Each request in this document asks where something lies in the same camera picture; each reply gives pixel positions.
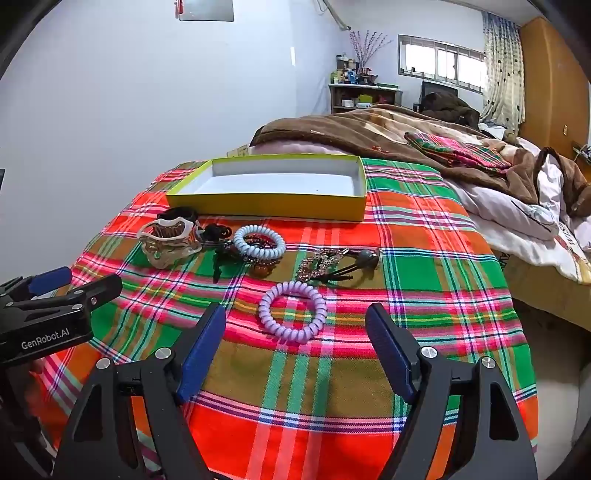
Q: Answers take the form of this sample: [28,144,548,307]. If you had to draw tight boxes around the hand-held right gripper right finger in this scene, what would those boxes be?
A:
[365,302,539,480]

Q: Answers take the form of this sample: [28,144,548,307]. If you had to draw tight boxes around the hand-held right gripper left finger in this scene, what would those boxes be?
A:
[53,302,227,480]

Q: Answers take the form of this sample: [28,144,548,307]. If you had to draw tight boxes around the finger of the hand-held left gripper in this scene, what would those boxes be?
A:
[0,267,73,308]
[9,274,123,319]

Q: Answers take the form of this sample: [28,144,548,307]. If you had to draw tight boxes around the purple spiral hair tie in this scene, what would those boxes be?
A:
[259,281,328,341]

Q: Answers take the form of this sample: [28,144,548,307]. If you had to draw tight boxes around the black hair tie with ball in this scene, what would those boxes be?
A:
[323,247,382,291]

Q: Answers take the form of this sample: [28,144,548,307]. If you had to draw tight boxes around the black scrunchie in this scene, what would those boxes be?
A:
[157,207,199,222]

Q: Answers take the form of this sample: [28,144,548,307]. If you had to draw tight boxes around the blue spiral hair tie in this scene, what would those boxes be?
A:
[233,224,286,261]

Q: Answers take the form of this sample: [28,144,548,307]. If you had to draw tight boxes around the yellow-green shallow box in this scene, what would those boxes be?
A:
[165,154,369,223]

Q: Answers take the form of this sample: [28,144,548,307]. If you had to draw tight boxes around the plaid bed sheet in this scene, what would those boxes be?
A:
[34,157,541,480]

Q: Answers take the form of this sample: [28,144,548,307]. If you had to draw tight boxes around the rhinestone hair clip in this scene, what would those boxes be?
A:
[295,249,345,282]

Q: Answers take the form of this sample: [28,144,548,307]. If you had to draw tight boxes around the white duvet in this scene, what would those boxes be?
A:
[443,134,591,284]

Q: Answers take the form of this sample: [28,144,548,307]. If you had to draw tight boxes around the folded plaid cloth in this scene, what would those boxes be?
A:
[404,130,513,175]

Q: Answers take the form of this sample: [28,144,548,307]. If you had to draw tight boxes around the brown blanket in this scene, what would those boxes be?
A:
[249,104,591,217]

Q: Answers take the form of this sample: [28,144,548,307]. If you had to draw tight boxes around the pink blanket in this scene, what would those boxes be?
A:
[252,141,356,160]

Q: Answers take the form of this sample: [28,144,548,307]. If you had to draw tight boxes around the dark jacket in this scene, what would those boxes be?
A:
[418,92,483,127]

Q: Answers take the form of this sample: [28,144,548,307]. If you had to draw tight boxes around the wooden shelf unit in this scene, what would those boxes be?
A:
[329,83,402,114]

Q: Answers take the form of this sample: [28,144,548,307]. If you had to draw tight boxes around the black television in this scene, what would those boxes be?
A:
[421,80,459,112]

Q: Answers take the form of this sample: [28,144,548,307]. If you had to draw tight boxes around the group of bottles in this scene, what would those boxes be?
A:
[330,53,377,85]

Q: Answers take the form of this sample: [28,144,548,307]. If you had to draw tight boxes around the barred window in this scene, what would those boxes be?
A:
[398,34,488,95]

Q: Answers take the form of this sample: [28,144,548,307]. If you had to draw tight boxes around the dotted curtain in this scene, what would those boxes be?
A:
[480,11,527,125]

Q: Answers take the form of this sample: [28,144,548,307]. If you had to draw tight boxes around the dried flower branches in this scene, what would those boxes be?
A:
[348,30,393,68]

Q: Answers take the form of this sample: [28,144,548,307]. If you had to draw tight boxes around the brown beaded bracelet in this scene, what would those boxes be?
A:
[240,235,282,278]

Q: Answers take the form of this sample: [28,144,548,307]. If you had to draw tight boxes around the small black fuzzy hair tie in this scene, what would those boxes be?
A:
[202,223,232,244]

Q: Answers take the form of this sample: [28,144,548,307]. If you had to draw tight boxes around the wooden bed frame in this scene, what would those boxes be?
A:
[501,254,591,319]

